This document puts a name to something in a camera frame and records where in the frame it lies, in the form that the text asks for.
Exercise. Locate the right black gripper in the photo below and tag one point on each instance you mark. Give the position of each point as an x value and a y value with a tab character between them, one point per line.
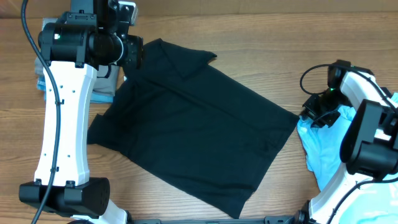
315	111

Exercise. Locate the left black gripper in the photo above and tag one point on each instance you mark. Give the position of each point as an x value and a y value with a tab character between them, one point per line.
134	59

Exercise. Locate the black t-shirt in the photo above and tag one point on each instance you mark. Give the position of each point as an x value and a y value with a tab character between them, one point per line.
194	127

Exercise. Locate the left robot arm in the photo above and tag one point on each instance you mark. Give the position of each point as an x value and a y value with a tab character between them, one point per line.
72	49

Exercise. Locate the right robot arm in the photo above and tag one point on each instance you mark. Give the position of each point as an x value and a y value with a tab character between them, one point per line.
368	151

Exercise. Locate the folded grey shorts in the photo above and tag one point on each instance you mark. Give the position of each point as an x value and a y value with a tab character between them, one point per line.
103	85

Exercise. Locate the folded blue jeans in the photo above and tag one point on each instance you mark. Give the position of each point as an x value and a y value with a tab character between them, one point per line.
95	97

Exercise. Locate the light blue t-shirt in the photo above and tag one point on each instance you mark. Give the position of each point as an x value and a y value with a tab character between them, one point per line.
376	203

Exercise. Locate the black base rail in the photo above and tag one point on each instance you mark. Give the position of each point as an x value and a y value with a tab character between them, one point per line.
266	220

